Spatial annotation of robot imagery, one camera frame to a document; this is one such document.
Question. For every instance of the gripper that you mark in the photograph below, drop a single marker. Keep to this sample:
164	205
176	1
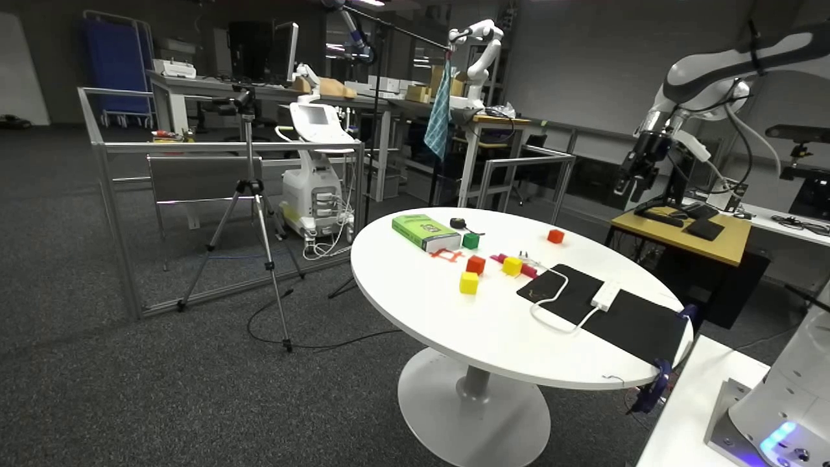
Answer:
650	150

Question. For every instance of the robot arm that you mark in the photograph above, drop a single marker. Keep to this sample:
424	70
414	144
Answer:
726	68

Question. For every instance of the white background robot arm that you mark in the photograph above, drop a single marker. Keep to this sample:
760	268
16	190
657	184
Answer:
480	61

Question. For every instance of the black mat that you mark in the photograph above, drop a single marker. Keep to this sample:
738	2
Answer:
639	321

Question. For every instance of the black keyboard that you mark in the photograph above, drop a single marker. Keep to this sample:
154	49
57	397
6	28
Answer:
658	217

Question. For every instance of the wooden desk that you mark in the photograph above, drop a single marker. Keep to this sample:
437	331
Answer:
681	240

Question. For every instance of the black mouse pad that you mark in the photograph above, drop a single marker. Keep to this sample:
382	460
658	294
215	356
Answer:
704	229

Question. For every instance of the orange cube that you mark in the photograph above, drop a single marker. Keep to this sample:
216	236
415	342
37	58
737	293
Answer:
556	236

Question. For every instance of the magenta plastic pieces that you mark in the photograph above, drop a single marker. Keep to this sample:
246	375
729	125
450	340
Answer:
529	270

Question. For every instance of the blue clamp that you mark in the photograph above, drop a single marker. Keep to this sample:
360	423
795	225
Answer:
688	316
656	386

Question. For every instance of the yellow cube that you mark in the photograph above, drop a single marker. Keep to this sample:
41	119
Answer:
469	283
511	266

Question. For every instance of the green cube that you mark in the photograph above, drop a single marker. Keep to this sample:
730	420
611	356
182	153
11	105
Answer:
471	240

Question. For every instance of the red cube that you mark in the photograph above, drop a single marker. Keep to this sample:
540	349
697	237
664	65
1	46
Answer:
475	264

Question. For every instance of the small black tape measure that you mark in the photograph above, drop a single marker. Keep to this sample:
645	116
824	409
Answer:
458	223

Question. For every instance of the flat orange plastic piece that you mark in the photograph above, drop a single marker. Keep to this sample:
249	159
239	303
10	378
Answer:
447	254

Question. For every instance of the blue checked towel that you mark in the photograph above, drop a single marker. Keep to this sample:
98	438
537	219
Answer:
439	117

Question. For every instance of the green box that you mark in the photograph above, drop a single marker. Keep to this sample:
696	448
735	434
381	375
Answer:
425	231

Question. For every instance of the stack of cardboard boxes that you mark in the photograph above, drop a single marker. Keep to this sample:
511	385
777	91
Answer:
428	87

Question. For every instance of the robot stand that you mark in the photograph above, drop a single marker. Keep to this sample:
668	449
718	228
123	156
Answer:
688	415

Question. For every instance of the black boom stand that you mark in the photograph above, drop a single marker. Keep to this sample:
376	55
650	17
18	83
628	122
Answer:
371	162

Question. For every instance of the white medical cart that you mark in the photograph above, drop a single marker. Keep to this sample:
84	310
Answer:
316	188

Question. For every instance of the monitor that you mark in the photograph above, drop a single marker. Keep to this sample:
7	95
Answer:
262	52

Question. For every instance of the white printer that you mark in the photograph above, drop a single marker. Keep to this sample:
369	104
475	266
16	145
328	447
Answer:
174	69

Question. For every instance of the blue folding trolley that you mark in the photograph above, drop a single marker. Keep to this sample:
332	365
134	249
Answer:
118	65

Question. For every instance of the small aluminium frame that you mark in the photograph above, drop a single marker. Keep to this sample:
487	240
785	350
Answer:
525	159

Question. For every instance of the camera on mount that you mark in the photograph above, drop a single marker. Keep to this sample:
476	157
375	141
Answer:
804	168

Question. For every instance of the camera on tripod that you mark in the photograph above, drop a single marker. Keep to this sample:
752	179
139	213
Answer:
251	188

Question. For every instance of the large aluminium frame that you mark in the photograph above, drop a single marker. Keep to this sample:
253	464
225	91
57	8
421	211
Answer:
227	148

